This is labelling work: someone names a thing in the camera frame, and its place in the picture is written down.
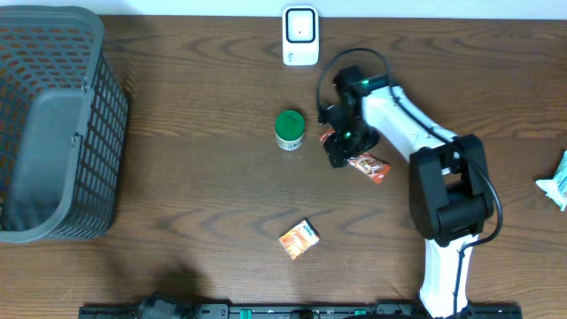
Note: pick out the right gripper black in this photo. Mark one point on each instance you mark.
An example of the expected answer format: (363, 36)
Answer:
(335, 144)

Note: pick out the red Top snack packet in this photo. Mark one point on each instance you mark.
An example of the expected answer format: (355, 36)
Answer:
(370, 166)

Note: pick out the green lid jar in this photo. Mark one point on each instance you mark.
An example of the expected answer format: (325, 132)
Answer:
(290, 130)

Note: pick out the orange Kleenex tissue pack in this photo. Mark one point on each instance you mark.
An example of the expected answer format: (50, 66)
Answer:
(299, 239)

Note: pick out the mint green wipes pack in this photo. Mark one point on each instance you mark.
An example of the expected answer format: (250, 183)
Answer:
(555, 187)

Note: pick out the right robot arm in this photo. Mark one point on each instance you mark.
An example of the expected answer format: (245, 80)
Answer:
(449, 191)

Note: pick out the white barcode scanner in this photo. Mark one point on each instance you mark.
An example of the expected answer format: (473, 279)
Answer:
(300, 35)

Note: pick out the grey plastic mesh basket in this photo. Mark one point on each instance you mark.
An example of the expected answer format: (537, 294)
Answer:
(64, 121)

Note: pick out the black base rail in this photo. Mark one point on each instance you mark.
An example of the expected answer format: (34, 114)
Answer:
(156, 307)

